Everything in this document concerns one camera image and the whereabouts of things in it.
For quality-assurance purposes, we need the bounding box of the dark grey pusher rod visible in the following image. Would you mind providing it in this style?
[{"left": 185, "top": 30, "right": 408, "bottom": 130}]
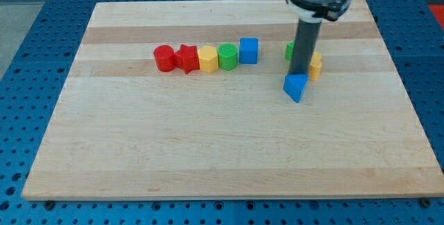
[{"left": 288, "top": 19, "right": 321, "bottom": 75}]

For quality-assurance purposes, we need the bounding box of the blue triangle block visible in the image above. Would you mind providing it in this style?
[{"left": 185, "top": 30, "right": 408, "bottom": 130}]
[{"left": 283, "top": 74, "right": 309, "bottom": 103}]

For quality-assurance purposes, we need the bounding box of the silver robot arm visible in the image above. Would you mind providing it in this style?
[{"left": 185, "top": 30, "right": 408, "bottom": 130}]
[{"left": 286, "top": 0, "right": 352, "bottom": 75}]

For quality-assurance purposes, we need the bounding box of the blue cube block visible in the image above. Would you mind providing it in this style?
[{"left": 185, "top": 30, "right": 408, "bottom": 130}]
[{"left": 239, "top": 37, "right": 259, "bottom": 64}]

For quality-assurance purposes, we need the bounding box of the green block behind rod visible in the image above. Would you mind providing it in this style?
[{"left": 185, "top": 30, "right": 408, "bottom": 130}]
[{"left": 284, "top": 41, "right": 294, "bottom": 61}]

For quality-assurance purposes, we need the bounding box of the yellow block behind rod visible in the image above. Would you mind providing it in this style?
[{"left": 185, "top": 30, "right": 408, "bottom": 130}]
[{"left": 308, "top": 51, "right": 323, "bottom": 81}]

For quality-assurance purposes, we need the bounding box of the green cylinder block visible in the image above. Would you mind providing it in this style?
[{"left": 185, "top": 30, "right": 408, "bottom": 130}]
[{"left": 217, "top": 43, "right": 238, "bottom": 71}]

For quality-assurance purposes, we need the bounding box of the yellow hexagon block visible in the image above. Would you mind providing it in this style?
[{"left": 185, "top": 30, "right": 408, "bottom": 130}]
[{"left": 198, "top": 46, "right": 219, "bottom": 73}]

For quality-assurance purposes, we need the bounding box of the red star block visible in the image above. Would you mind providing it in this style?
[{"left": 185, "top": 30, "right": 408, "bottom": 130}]
[{"left": 174, "top": 44, "right": 200, "bottom": 74}]

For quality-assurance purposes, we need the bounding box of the red cylinder block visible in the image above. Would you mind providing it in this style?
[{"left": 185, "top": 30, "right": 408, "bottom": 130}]
[{"left": 153, "top": 44, "right": 176, "bottom": 72}]

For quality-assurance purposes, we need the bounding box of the wooden board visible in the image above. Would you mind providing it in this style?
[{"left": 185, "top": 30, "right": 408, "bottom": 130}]
[{"left": 22, "top": 0, "right": 443, "bottom": 201}]

